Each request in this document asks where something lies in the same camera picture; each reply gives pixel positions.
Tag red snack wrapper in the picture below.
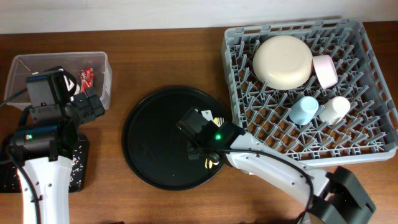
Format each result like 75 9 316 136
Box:
80 68 95 93

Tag yellow plastic knife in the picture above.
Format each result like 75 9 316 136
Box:
205 118 219 169

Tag light blue cup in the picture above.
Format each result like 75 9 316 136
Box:
289 96 319 125

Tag beige plate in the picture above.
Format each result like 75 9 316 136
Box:
252 35 313 90

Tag white cup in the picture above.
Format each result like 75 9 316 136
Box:
318 96 351 125

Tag pink bowl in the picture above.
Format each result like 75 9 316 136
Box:
313 55 338 89

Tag white plastic fork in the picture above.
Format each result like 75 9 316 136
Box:
217 118 224 126

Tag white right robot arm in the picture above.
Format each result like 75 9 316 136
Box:
180 121 376 223

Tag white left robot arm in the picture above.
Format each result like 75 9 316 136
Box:
6 87 104 223

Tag clear plastic waste bin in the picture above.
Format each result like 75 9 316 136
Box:
4 52 112 110

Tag grey dishwasher rack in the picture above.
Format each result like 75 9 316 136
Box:
221 19 397 167

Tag round black tray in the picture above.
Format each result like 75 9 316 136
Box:
121 86 229 190

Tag rectangular black tray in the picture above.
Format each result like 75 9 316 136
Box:
0 133 90 194

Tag rice grains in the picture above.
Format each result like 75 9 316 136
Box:
0 141 88 190

